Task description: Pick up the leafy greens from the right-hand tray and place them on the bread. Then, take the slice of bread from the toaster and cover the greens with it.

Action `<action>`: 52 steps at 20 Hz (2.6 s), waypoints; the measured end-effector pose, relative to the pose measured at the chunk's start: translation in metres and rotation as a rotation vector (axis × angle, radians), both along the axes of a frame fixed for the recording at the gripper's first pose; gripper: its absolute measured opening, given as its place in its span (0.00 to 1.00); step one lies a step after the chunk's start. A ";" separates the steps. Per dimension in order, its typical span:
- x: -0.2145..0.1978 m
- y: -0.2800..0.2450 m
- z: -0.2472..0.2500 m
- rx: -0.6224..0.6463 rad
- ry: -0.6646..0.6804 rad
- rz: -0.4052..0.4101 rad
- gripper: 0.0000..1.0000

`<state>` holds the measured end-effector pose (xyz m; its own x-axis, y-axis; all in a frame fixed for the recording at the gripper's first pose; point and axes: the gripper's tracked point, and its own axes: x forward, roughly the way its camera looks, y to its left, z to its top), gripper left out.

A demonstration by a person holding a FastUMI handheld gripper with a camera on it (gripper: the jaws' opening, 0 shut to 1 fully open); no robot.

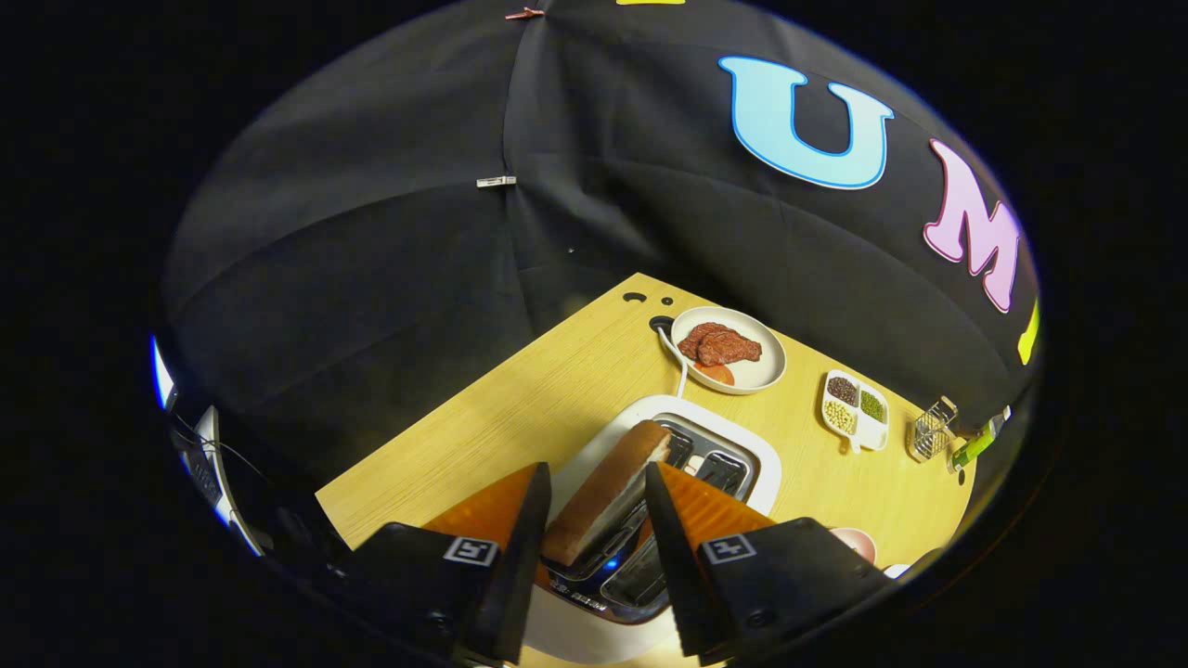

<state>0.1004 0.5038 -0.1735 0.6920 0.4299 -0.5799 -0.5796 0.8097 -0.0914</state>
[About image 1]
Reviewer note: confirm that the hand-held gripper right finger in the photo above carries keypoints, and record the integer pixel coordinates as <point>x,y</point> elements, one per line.
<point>677,566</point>

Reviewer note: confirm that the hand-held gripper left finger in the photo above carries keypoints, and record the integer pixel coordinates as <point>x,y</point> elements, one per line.
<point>520,566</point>

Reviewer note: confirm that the plain toast bread slice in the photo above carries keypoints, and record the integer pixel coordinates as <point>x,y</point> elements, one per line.
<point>603,492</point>

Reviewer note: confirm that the white toaster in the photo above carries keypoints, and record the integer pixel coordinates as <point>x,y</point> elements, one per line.
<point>761,468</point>

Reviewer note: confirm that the pink round plate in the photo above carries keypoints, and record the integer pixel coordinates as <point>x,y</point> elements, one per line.
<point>858,543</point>

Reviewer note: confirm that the orange carrot slice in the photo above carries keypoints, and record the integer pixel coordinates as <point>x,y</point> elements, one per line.
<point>716,375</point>

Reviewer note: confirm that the round beige plate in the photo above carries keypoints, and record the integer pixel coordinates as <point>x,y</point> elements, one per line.
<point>766,366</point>

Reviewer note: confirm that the white square plate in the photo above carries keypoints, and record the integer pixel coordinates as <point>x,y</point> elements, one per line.
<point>897,571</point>

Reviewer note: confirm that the brown meat pieces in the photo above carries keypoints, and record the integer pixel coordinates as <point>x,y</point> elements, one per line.
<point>729,348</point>

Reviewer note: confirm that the white divided bean dish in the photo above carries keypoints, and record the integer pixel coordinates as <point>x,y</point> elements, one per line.
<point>872,434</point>

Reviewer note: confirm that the green label drink bottle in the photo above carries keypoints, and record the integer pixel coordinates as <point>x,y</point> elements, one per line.
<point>974,450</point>

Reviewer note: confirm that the black backdrop cloth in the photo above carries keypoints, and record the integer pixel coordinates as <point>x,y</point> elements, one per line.
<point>371,278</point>

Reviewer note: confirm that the silver cloth clip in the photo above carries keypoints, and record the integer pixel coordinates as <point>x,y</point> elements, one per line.
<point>497,181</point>

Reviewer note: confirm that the red cloth clip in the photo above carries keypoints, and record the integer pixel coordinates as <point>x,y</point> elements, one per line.
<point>525,13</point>

